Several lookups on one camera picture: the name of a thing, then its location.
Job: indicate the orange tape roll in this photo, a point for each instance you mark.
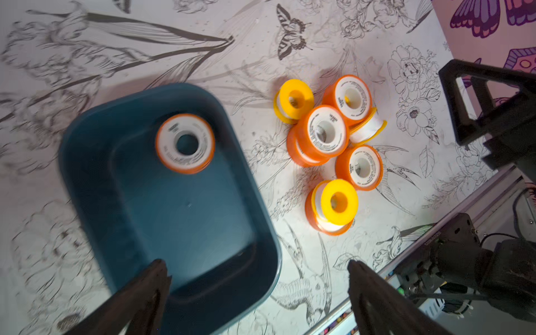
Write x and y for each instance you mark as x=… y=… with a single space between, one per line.
x=322 y=133
x=322 y=225
x=361 y=166
x=351 y=96
x=296 y=153
x=185 y=143

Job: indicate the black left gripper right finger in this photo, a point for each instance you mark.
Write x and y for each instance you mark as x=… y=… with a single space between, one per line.
x=380 y=309

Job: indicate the teal storage box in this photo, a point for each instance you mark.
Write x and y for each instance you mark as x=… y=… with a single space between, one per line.
x=211 y=228

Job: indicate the yellow tape roll back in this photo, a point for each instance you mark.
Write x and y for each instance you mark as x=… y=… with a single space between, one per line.
x=293 y=100

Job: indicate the yellow tape roll front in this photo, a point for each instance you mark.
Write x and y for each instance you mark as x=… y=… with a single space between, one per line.
x=336 y=201

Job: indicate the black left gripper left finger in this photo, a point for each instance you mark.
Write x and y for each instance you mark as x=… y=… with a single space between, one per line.
x=137 y=308

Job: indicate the yellow white tape roll tilted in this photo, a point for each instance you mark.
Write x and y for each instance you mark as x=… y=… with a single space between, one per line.
x=370 y=128

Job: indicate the orange tape roll under yellow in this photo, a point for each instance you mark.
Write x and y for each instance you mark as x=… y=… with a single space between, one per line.
x=322 y=225

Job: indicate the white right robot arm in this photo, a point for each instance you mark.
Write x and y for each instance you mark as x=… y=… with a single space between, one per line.
x=511 y=124

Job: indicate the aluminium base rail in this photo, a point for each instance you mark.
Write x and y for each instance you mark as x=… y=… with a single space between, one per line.
x=502 y=208

